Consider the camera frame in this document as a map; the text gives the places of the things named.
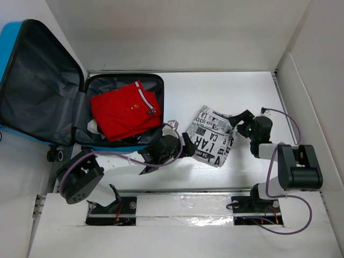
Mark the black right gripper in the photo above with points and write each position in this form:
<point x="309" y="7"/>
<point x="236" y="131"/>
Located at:
<point x="245" y="115"/>

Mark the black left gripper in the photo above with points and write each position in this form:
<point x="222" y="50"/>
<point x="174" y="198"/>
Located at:
<point x="189" y="148"/>

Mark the newspaper print garment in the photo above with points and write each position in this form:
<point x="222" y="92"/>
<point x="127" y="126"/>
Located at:
<point x="213" y="136"/>

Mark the red polo shirt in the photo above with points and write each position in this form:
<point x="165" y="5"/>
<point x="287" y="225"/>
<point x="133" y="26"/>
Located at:
<point x="131" y="105"/>

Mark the blue hard-shell suitcase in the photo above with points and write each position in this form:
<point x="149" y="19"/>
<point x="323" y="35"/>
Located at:
<point x="45" y="96"/>

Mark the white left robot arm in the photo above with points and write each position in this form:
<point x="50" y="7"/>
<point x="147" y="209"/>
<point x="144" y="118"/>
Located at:
<point x="78" y="178"/>

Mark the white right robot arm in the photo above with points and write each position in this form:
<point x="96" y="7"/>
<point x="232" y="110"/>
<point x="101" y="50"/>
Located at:
<point x="291" y="168"/>

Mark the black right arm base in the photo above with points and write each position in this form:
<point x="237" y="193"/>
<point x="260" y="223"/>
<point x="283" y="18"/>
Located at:
<point x="263" y="212"/>

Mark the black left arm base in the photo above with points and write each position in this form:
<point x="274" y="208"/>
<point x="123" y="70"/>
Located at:
<point x="118" y="213"/>

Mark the black and white striped garment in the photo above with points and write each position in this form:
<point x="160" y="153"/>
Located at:
<point x="112" y="131"/>

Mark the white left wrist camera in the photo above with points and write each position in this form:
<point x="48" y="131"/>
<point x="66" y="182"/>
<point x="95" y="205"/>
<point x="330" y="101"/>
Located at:
<point x="173" y="125"/>

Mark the aluminium mounting rail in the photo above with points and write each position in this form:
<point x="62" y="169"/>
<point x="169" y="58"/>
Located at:
<point x="245" y="191"/>

